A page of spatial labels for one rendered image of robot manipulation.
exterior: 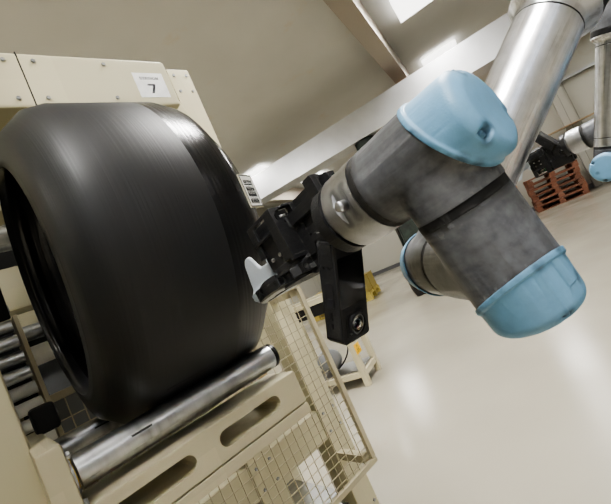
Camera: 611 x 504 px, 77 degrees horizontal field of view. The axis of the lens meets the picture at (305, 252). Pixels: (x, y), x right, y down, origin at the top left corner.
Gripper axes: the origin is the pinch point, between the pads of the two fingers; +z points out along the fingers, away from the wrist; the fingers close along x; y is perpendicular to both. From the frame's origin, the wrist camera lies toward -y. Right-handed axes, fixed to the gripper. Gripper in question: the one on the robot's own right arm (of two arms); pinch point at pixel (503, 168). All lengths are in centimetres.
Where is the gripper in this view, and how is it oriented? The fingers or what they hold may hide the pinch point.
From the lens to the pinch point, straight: 151.3
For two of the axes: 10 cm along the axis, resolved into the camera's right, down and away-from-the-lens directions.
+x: 6.8, -4.2, 6.1
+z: -5.4, 2.9, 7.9
